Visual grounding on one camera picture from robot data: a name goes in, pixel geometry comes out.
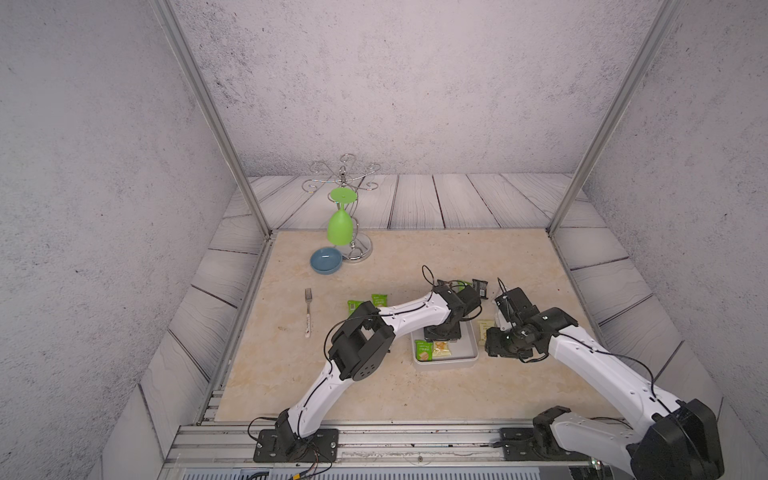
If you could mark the green cookie packet front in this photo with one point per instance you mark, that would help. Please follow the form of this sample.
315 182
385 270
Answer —
379 300

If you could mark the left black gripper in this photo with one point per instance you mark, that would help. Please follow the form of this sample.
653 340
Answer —
432 335

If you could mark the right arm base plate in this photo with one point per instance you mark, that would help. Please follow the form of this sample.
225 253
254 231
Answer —
525 444

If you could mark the beige cookie packet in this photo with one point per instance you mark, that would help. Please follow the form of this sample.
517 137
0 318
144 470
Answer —
483 326

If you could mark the aluminium front rail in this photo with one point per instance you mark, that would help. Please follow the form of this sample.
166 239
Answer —
466 443

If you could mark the silver wire glass rack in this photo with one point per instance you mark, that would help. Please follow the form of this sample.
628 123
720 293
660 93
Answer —
322 174

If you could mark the blue ceramic bowl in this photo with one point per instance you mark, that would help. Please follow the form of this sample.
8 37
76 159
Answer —
326 260

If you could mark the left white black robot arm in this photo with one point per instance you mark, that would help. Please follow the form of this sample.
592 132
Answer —
361 343

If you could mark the black cookie packet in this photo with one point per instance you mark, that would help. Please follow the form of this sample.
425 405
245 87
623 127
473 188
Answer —
481 287

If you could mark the tall green cookie packet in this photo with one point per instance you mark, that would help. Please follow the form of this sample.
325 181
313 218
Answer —
352 306

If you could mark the green packet beneath yellow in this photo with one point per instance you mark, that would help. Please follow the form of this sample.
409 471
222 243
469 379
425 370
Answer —
423 351

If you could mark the white plastic storage box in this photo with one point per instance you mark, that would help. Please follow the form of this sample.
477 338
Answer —
465 351

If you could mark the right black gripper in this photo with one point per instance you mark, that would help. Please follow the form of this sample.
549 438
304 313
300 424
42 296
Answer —
492 345

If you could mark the green plastic wine glass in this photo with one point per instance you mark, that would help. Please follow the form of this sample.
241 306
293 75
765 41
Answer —
341 226

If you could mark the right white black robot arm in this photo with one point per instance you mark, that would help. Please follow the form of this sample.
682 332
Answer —
661 437

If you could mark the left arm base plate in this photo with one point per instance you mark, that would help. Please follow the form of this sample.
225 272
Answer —
278 446

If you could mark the yellow cookie packet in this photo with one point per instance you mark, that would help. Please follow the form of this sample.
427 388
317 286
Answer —
440 349

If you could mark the left aluminium frame post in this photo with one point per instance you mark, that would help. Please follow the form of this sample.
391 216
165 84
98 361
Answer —
177 40

